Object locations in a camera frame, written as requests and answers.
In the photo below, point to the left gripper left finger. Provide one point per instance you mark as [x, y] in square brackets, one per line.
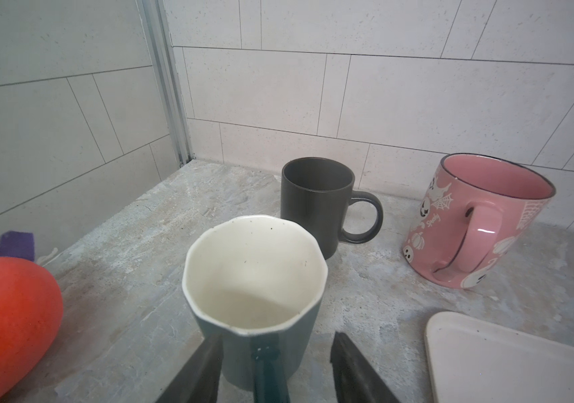
[198, 380]

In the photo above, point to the beige tray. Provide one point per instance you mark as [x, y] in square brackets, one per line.
[471, 360]

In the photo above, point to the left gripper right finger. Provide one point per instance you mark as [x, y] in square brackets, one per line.
[356, 380]

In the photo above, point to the pink ghost mug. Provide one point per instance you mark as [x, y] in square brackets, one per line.
[474, 210]

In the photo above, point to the red shark plush toy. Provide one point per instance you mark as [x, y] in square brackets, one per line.
[31, 308]

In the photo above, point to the black mug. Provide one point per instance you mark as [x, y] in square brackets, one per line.
[316, 193]

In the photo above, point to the dark green mug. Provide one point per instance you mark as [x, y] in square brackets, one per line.
[258, 281]

